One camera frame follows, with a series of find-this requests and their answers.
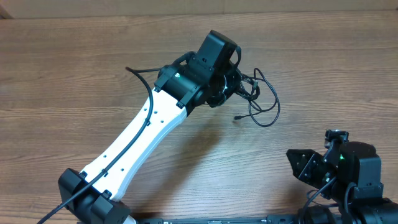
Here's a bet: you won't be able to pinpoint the black cable silver plug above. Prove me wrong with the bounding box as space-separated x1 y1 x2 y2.
235 74 260 101

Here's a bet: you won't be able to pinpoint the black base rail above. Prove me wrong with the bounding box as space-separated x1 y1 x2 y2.
136 215 298 224

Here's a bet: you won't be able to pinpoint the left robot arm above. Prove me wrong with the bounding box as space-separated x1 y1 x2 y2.
58 30 242 223

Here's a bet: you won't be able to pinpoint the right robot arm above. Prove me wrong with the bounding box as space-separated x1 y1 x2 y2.
287 142 397 224

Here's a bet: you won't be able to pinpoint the black USB cable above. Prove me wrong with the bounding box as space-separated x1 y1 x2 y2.
233 67 281 128

